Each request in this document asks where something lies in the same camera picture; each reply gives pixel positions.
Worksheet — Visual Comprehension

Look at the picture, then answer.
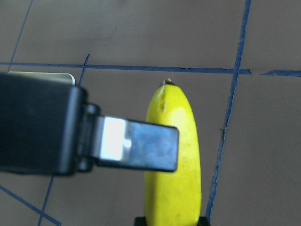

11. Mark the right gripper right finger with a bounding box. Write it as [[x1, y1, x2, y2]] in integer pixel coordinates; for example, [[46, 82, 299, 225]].
[[134, 216, 212, 226]]

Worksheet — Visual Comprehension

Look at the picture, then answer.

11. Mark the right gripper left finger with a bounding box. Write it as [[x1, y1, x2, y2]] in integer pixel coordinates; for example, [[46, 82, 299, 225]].
[[78, 104, 179, 172]]

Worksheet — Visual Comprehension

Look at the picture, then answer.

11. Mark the yellow banana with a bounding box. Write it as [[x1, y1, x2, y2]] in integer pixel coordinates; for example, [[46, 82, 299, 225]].
[[143, 79, 203, 226]]

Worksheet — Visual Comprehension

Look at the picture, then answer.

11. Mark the pale green bear tray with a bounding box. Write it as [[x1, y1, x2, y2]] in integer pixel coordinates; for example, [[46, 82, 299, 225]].
[[8, 71, 76, 86]]

